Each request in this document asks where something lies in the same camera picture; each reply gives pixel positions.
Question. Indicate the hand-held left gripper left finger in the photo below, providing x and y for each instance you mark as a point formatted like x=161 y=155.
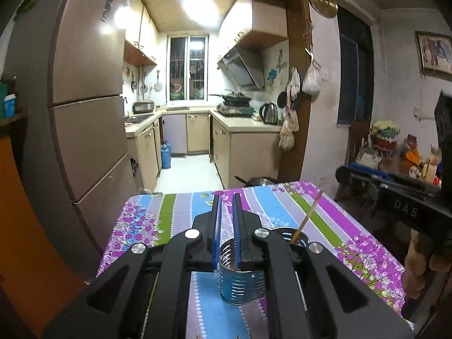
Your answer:
x=216 y=240

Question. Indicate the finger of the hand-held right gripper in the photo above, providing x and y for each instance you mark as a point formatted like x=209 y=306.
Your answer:
x=356 y=180

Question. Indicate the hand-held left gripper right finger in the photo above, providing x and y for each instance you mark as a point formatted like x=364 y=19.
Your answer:
x=237 y=240

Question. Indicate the perforated metal utensil holder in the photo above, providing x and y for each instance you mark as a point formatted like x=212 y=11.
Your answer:
x=236 y=286

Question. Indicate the light bamboo chopstick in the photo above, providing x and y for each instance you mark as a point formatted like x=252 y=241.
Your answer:
x=307 y=217

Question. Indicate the wooden utensils bundle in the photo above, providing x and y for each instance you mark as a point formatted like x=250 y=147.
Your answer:
x=431 y=166

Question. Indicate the person's right hand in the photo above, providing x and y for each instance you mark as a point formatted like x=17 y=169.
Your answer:
x=416 y=265

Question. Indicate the floral striped tablecloth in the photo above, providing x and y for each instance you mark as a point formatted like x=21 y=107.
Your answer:
x=268 y=201

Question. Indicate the potted artificial flowers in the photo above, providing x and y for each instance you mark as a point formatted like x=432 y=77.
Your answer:
x=385 y=136

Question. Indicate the orange toy figure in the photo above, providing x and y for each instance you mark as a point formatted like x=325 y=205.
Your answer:
x=412 y=152

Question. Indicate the black frying pan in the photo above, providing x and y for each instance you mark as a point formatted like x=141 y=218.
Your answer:
x=261 y=181

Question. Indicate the beige stove counter cabinet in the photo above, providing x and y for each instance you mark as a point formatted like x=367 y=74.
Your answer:
x=243 y=148

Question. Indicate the hanging plastic bags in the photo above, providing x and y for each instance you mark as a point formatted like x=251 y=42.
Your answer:
x=290 y=113

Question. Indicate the blue gas cylinder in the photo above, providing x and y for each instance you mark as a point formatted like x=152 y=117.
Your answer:
x=166 y=155

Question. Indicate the white hanging plastic bag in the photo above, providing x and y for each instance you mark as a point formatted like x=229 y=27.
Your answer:
x=311 y=81

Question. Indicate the steel electric kettle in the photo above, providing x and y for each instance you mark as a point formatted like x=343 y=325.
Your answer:
x=269 y=113

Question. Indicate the beige window counter cabinet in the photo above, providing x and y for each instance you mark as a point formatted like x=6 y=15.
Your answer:
x=194 y=130

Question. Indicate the dark room window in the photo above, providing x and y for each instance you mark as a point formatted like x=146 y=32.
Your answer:
x=355 y=67

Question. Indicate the beige sink counter cabinet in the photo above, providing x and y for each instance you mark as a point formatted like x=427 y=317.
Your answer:
x=144 y=148

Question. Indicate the gas stove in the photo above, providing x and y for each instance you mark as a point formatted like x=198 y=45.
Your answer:
x=235 y=110

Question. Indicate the black wok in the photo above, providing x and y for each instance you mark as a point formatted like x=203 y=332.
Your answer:
x=235 y=97

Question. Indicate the grey countertop appliance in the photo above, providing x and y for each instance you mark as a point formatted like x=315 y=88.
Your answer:
x=143 y=107

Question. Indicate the steel range hood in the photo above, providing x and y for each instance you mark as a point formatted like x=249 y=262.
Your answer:
x=243 y=69

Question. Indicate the hanging round strainer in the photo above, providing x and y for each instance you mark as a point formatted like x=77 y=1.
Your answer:
x=158 y=85

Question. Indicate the grey refrigerator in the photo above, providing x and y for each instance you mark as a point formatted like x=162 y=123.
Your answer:
x=88 y=123

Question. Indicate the kitchen window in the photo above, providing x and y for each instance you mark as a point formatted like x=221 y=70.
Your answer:
x=187 y=67

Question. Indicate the ceiling light panel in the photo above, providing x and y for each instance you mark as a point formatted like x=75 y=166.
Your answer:
x=206 y=0

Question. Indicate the blue label jar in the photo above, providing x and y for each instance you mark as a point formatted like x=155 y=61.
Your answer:
x=10 y=106

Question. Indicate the green cup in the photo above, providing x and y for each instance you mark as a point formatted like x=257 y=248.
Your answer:
x=2 y=99

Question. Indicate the framed wall picture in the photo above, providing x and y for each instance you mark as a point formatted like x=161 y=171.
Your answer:
x=436 y=53

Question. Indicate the gold wall clock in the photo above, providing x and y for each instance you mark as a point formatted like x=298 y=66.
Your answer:
x=323 y=0

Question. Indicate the beige wall cabinet over hood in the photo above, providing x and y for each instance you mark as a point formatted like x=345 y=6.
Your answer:
x=254 y=17

